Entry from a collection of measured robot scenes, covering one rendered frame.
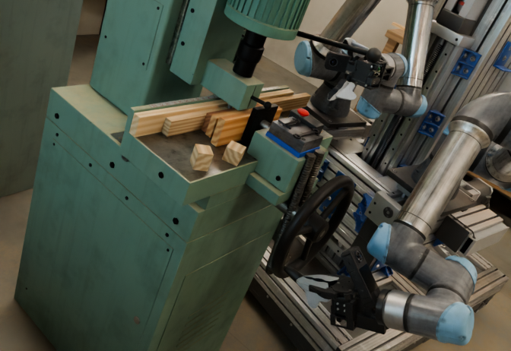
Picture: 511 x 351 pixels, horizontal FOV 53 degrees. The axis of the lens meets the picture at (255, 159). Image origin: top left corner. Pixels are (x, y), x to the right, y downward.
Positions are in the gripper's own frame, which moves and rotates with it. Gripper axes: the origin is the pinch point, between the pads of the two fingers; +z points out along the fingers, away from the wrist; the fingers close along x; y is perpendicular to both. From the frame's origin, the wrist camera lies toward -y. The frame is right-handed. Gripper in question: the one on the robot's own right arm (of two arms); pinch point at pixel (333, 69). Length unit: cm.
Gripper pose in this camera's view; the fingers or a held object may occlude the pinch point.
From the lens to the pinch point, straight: 127.4
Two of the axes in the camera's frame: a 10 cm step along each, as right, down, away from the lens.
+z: -5.9, 1.9, -7.8
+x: -2.2, 9.0, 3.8
